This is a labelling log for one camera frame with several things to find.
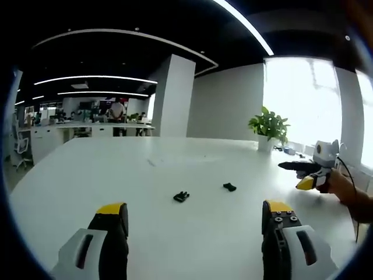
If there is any white plant pot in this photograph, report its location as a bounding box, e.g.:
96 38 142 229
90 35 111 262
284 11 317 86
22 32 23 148
257 134 276 152

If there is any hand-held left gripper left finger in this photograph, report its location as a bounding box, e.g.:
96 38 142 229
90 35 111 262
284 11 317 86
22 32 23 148
50 202 129 280

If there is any person's right hand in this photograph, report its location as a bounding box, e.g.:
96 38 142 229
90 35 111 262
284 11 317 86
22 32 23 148
319 168 360 204

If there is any black pronged plastic buckle part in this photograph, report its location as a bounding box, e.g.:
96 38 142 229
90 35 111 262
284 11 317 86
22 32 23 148
173 191 191 204

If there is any green potted plant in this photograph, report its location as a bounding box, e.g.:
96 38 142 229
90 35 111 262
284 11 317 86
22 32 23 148
248 106 291 146

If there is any white square pillar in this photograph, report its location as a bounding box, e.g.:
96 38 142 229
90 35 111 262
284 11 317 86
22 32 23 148
152 54 196 138

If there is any white office chair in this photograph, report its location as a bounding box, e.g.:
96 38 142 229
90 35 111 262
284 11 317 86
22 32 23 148
11 112 33 172

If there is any long white office desk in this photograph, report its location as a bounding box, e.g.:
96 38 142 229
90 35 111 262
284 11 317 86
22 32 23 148
57 122 156 138

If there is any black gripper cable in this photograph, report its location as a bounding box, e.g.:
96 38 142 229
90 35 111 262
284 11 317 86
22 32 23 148
335 156 360 243

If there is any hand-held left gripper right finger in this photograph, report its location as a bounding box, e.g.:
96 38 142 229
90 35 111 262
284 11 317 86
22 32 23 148
261 199 340 280

